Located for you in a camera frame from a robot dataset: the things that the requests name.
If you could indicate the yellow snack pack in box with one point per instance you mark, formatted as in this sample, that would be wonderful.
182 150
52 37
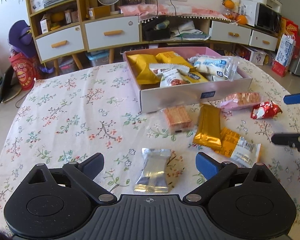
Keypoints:
174 58

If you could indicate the gold foil snack bar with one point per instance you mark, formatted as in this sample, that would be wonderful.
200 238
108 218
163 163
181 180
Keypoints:
208 133

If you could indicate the silver foil snack packet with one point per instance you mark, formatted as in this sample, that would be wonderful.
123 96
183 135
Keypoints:
153 175

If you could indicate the pink rice cracker pack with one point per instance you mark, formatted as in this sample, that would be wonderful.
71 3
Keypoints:
237 101

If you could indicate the orange cracker clear pack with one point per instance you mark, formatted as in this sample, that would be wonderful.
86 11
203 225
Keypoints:
177 119

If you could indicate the purple plush toy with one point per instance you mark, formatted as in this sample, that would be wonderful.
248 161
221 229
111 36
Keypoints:
21 40

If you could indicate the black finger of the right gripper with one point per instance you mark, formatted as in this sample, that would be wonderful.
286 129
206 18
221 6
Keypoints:
287 139

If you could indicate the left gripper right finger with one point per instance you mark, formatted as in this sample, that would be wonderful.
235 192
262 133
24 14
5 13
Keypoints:
217 175

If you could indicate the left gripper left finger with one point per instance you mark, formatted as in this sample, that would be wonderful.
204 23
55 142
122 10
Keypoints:
81 177

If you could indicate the wooden white drawer cabinet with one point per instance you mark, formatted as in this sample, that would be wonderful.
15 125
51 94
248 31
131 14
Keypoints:
96 29

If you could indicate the blue white milk carton box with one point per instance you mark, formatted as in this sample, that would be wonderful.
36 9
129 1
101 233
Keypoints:
284 55

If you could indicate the orange white snack packet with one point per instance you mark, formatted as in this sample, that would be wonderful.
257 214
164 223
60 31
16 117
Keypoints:
238 149

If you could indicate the red candy packet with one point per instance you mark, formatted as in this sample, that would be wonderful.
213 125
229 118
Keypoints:
265 110

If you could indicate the pink cloth on cabinet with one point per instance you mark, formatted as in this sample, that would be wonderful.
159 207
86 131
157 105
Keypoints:
147 11

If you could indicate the white pecan snack packet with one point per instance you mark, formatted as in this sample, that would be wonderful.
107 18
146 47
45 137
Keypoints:
170 74

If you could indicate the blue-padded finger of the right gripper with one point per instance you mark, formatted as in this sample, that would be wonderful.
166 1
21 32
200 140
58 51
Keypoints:
292 99

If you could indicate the pink silver cardboard box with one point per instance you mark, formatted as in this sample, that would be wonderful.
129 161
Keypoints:
152 98

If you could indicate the red gift bag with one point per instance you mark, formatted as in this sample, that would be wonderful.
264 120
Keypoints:
26 69

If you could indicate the large yellow snack pack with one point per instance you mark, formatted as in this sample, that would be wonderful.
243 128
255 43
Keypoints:
140 63

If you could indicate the floral tablecloth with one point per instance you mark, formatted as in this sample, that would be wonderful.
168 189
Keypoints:
71 117

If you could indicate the clear white pastry packet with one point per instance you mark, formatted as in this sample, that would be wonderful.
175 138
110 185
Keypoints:
221 66

